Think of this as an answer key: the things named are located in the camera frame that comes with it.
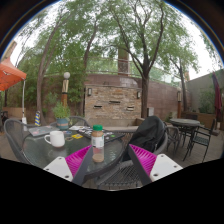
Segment closed red parasol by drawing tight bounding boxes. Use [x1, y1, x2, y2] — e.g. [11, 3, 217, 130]
[211, 71, 223, 129]

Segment round dark patio table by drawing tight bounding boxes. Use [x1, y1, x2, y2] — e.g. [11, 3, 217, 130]
[169, 118, 202, 148]

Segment green plant in blue pot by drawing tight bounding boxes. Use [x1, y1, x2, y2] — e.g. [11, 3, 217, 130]
[51, 101, 72, 131]

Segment black jacket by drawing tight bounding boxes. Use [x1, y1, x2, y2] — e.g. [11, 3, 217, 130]
[123, 115, 167, 161]

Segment black metal chair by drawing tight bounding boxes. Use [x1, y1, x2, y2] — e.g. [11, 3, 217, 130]
[182, 118, 217, 163]

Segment grey laptop with stickers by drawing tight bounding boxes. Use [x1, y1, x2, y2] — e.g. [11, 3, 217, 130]
[28, 125, 59, 138]

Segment stone brick fountain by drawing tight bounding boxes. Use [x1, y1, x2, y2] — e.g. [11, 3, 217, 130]
[83, 73, 143, 127]

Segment green-capped brown drink bottle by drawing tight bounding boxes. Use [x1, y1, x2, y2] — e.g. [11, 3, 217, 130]
[90, 124, 106, 164]

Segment white sticker sheet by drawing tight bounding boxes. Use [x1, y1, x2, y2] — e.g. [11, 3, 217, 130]
[68, 125, 85, 131]

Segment orange lamp post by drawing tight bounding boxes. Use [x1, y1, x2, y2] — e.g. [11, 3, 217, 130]
[176, 87, 184, 119]

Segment globe-topped lamp post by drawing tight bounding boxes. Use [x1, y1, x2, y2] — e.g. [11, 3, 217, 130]
[60, 71, 72, 108]

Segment leaning grey-trunked tree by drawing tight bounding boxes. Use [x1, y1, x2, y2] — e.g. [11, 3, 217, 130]
[13, 0, 111, 126]

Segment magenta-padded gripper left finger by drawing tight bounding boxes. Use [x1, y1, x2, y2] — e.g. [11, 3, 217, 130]
[43, 144, 95, 187]

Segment white ceramic mug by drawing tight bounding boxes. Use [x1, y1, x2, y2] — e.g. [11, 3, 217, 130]
[43, 130, 66, 149]

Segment orange parasol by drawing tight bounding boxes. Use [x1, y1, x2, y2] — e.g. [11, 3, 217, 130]
[0, 57, 28, 125]

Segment dark-trunked tree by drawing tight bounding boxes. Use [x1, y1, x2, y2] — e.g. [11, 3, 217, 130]
[99, 0, 201, 119]

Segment yellow blue striped post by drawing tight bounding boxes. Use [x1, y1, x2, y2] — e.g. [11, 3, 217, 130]
[34, 110, 42, 127]

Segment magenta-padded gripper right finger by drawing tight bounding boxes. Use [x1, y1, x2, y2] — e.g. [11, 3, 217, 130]
[127, 143, 184, 187]

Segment grey wicker chair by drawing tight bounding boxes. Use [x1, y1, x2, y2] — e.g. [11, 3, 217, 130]
[3, 118, 36, 164]
[49, 115, 90, 129]
[94, 124, 171, 191]

